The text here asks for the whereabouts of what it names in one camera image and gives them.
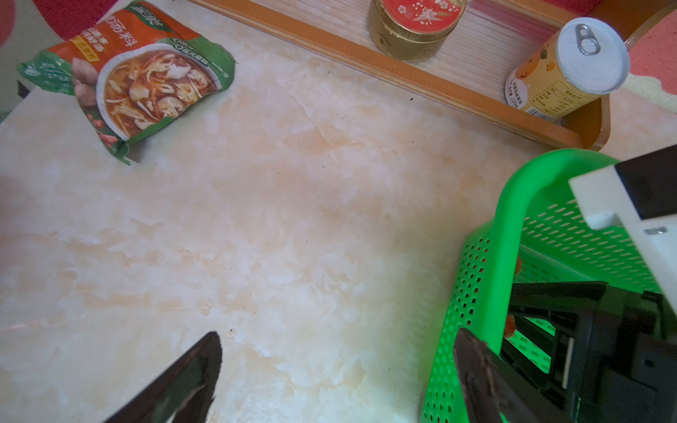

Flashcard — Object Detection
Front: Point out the soup seasoning packet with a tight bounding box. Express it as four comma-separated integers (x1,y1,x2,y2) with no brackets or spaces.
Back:
17,1,236,163

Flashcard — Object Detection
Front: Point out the yellow pull-tab can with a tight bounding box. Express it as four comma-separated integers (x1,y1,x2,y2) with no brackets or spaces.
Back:
504,17,630,122

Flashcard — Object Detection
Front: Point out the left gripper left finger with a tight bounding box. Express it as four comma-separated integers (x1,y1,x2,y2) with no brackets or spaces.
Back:
108,331,222,422

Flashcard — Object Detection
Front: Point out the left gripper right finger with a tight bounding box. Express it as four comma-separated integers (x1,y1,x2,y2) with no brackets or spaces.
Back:
453,329,571,423

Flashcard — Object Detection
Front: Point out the red round tin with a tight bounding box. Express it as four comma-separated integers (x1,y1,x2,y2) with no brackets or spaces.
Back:
368,0,467,63

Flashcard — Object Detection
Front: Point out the green plastic basket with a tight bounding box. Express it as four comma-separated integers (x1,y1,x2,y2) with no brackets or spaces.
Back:
421,150,666,422

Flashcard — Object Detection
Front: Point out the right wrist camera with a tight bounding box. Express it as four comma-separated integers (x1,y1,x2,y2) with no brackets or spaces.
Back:
569,146,676,308

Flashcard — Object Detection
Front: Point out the wooden three-tier shelf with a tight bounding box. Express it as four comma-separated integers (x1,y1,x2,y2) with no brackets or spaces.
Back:
206,1,676,151

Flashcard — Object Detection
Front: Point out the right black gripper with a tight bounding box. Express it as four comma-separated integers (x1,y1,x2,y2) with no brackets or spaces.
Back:
501,282,676,422

